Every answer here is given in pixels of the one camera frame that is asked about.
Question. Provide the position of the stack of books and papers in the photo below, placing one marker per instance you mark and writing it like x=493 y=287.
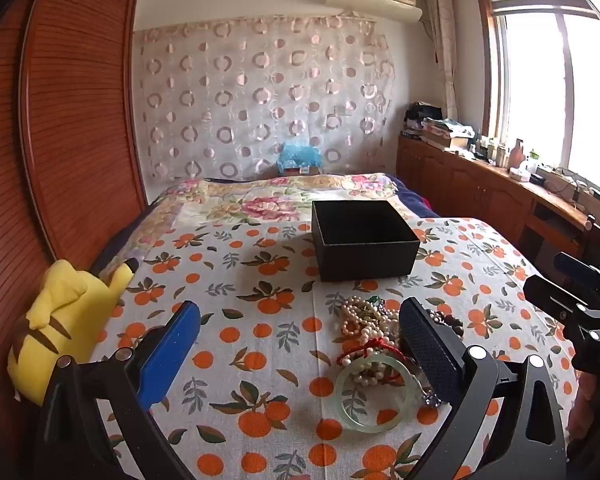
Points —
x=442 y=130

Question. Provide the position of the orange fruit print bedsheet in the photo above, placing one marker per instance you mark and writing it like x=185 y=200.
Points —
x=260 y=360

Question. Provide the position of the black cardboard box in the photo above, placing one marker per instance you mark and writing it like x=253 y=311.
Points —
x=365 y=240

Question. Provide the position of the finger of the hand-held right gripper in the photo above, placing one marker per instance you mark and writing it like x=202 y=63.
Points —
x=550 y=295
x=587 y=272

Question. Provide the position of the floral blanket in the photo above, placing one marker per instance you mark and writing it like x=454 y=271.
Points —
x=260 y=200

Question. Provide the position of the window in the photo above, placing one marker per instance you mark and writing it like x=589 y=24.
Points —
x=545 y=90

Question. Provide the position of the blue plastic bag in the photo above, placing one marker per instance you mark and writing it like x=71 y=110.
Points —
x=300 y=156

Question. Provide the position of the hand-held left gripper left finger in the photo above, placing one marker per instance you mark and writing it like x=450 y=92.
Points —
x=172 y=350

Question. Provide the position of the green pendant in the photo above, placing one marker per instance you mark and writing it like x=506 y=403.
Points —
x=376 y=301

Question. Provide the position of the circle pattern hanging cloth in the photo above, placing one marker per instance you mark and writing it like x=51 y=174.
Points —
x=260 y=100

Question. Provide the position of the yellow plush toy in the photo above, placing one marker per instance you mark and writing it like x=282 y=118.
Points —
x=65 y=320

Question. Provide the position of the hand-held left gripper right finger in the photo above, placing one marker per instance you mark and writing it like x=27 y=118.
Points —
x=430 y=355

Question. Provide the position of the pale window curtain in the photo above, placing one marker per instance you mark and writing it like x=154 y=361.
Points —
x=445 y=50

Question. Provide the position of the person's right hand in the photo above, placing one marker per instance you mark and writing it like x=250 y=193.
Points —
x=585 y=410

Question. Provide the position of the pale green jade bangle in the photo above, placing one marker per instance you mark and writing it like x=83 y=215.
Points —
x=347 y=412

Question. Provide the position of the wooden slatted wardrobe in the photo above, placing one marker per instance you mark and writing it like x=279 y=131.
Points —
x=75 y=125

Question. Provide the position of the group of small bottles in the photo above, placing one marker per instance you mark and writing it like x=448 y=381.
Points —
x=490 y=150

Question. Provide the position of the brown bottle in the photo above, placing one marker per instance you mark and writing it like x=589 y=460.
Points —
x=518 y=154

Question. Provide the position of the silver charm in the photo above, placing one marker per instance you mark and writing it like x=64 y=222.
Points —
x=431 y=399

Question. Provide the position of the wooden cabinet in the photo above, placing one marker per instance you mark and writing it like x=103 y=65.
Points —
x=460 y=185

